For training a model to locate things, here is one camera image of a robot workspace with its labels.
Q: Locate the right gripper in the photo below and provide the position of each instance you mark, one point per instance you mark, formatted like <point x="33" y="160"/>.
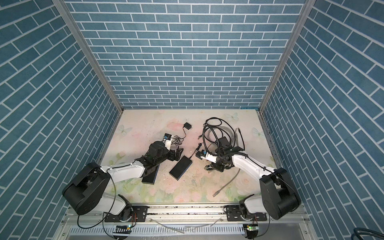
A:
<point x="219" y="168"/>

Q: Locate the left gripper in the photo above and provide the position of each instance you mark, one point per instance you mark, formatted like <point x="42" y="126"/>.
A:
<point x="173" y="157"/>

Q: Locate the black network switch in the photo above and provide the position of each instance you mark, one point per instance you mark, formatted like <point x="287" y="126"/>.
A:
<point x="181" y="167"/>

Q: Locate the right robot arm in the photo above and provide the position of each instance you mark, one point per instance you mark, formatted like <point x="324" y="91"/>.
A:
<point x="278" y="197"/>

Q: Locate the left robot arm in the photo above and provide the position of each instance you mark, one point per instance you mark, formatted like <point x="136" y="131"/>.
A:
<point x="86" y="191"/>

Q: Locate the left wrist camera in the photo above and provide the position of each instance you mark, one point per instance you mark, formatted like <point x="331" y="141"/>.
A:
<point x="167" y="140"/>

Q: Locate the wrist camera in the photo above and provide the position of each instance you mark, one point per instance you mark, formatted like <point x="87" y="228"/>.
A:
<point x="167" y="140"/>
<point x="204" y="155"/>

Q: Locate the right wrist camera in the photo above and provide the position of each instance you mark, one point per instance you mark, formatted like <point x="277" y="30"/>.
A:
<point x="204" y="155"/>

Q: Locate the long black switch box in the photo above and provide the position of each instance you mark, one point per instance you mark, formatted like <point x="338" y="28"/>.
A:
<point x="151" y="178"/>

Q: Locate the black wall plug adapter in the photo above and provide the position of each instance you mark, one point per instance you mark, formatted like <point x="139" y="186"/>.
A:
<point x="187" y="126"/>

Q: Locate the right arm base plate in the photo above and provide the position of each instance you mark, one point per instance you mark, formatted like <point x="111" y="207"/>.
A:
<point x="236" y="213"/>

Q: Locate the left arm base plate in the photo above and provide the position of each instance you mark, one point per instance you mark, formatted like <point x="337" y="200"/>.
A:
<point x="134" y="214"/>

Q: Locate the aluminium front rail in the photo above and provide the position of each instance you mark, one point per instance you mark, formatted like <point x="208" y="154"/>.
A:
<point x="207" y="213"/>

